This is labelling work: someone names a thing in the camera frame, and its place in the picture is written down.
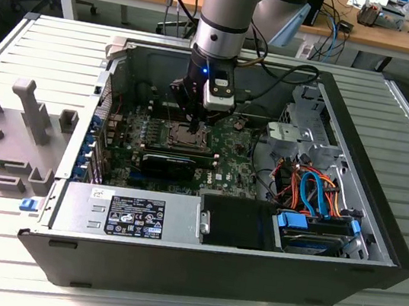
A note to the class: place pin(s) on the grey electronic device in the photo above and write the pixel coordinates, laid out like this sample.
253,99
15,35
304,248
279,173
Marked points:
379,15

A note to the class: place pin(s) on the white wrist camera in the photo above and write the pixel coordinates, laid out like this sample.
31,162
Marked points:
218,101

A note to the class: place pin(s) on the white power strip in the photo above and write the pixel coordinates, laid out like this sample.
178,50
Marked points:
305,50

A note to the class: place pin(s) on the hard disk with blue carrier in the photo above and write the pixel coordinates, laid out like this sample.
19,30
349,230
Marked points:
292,222

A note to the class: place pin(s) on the pale blue teach pendant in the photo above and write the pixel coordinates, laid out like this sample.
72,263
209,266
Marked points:
290,31

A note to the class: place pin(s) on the green motherboard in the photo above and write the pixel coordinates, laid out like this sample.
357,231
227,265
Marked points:
233,165

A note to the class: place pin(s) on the black graphics card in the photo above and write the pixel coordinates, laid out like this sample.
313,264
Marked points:
167,167

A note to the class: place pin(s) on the blue case latch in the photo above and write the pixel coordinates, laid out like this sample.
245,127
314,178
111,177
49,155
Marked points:
28,205

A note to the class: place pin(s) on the silver drive cage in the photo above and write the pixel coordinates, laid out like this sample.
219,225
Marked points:
288,133

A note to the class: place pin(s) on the black PC case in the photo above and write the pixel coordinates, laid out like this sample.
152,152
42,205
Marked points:
171,271

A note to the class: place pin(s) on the silver power supply unit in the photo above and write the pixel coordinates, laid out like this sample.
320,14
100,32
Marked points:
77,207

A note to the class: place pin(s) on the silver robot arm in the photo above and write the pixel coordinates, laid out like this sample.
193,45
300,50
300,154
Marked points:
224,17

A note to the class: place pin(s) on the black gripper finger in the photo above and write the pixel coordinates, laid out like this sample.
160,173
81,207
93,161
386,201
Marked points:
183,98
217,118

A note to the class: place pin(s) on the CPU socket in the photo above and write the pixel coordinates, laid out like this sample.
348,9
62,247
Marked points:
170,134

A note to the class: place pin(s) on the RAM stick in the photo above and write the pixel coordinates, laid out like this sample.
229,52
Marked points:
179,152

